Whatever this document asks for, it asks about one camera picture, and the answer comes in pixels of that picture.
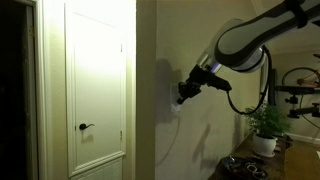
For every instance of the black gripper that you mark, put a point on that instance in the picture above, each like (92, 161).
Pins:
(191, 88)

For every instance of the white wall light switch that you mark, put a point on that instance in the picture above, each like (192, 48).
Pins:
(174, 96)

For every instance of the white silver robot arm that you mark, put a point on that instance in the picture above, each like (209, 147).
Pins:
(238, 44)

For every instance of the green potted plant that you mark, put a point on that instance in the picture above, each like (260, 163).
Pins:
(267, 121)

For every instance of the dark bowl with items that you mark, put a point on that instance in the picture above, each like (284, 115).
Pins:
(240, 168)

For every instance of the white plant pot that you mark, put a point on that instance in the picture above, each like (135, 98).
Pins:
(264, 146)

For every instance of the white panel door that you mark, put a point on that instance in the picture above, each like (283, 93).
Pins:
(96, 41)

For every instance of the dark wooden side table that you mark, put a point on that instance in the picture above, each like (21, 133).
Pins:
(294, 159)

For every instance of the bicycle in background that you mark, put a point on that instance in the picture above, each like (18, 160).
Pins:
(300, 81)

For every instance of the dark lever door handle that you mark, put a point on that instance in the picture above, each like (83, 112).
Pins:
(84, 126)

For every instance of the black camera stand clamp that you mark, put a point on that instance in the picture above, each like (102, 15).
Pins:
(313, 111)

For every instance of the white door frame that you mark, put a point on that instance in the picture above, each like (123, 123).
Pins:
(34, 90)

